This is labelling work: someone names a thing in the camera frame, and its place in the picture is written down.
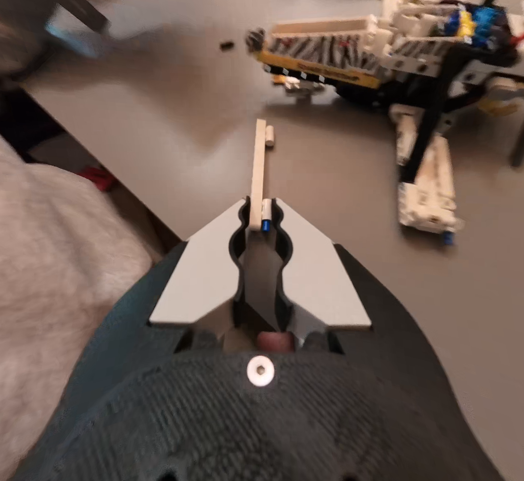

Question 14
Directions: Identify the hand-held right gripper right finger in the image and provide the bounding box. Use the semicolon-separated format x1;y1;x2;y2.
270;197;372;351

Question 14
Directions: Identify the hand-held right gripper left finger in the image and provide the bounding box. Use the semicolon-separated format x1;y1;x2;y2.
149;197;251;342

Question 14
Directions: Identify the white lego beam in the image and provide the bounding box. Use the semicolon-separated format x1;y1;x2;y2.
251;119;276;231

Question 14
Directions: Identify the zebra striped lego plane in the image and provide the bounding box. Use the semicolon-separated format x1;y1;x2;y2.
246;0;524;246

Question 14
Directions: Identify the red object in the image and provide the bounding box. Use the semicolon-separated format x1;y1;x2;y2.
80;166;116;191

